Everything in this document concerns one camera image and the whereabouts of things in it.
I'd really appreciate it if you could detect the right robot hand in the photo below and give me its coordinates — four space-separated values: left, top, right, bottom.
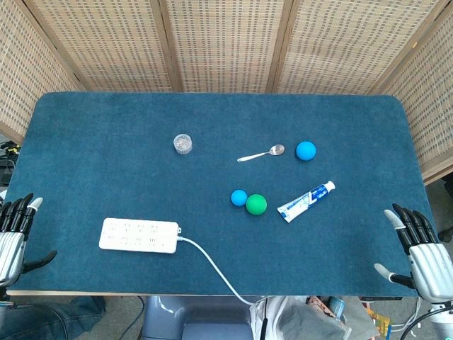
374 203 453 304

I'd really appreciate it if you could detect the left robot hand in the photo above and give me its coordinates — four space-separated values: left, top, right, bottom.
0 193 58 288

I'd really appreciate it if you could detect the white power strip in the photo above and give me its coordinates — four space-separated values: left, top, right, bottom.
98 217 183 255

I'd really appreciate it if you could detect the blue denim cloth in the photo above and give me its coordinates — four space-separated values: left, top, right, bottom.
0 296 107 340

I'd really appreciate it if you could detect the white plastic bag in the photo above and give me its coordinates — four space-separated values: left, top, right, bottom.
248 295 379 340

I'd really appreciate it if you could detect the white blue toothpaste tube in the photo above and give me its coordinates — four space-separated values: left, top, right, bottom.
277 180 336 224

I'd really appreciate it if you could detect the large blue ball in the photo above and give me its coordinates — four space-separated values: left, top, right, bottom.
295 141 317 162

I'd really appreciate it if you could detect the green ball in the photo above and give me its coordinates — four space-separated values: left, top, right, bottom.
246 193 268 216

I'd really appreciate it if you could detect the metal spoon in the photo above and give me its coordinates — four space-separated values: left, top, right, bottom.
236 144 286 163

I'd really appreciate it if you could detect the grey blue plastic chair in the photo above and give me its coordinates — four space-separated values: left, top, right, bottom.
142 295 256 340

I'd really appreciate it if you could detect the small blue ball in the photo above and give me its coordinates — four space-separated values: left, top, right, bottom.
230 189 248 207

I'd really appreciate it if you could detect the blue felt table mat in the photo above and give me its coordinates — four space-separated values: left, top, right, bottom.
4 91 442 298

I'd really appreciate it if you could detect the woven bamboo folding screen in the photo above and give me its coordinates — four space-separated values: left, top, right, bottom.
0 0 453 186

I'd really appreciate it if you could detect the white power cable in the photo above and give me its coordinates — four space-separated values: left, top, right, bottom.
176 236 256 306

